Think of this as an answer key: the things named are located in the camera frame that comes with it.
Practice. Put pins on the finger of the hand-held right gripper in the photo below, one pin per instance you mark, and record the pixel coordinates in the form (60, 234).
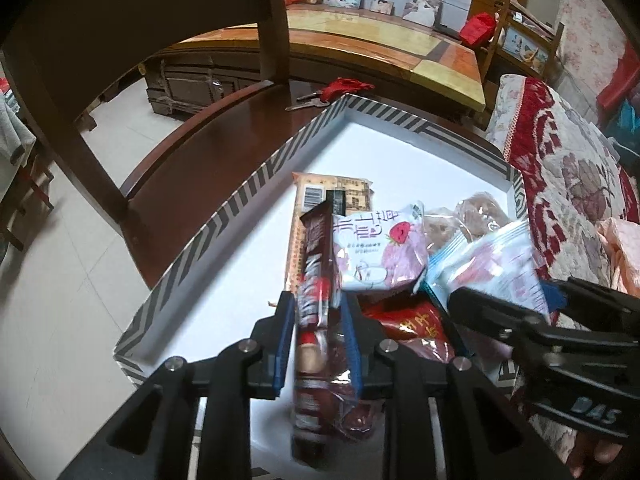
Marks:
(557, 294)
(495, 312)

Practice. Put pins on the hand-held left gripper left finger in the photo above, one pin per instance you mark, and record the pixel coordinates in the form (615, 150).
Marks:
(284, 345)

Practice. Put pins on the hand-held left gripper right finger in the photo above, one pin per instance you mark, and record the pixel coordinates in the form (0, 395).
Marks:
(352, 350)

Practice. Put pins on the light blue snack packet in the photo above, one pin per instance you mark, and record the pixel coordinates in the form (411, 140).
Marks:
(495, 265)

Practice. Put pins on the red snack packet gold print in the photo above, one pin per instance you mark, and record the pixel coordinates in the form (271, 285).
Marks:
(410, 330)

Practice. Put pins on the dark brown chocolate bar packet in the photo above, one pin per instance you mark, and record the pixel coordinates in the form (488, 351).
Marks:
(315, 280)

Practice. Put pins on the clear zip bag brown snacks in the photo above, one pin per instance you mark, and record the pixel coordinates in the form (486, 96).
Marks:
(475, 215)

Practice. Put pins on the white pink rice cracker packet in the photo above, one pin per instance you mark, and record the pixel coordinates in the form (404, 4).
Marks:
(385, 255)

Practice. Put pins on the beige cracker packet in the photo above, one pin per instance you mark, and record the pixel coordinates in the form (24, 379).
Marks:
(345, 192)

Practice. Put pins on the striped cardboard box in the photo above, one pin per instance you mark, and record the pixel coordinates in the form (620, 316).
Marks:
(390, 160)

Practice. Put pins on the person's right hand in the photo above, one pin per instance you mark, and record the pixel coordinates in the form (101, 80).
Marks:
(595, 457)

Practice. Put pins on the pink quilted blanket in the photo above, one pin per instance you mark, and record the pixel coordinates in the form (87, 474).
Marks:
(622, 255)

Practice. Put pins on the floral bedspread red border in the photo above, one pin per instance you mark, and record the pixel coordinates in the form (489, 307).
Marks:
(565, 160)

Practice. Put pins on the red cloth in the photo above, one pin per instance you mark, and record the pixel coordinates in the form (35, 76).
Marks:
(622, 77)

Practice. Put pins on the dark wooden chair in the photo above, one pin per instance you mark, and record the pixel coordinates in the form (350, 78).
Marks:
(200, 135)

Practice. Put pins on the light wooden chair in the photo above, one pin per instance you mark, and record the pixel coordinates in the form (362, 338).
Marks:
(525, 45)

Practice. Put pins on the keys with red tassel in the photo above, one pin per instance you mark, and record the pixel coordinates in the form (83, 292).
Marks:
(345, 87)

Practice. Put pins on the red bag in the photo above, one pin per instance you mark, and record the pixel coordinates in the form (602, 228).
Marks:
(477, 29)

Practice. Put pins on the wooden table yellow top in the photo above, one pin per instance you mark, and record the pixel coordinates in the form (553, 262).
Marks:
(380, 45)

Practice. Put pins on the wooden stool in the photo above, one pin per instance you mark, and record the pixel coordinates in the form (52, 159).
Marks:
(25, 200)

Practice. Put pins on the grey cloth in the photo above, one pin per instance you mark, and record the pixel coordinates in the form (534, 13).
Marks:
(12, 130)

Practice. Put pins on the large photo frame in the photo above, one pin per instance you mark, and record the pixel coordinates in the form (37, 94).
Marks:
(422, 7)

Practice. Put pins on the small photo frame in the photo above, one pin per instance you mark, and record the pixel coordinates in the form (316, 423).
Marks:
(382, 6)

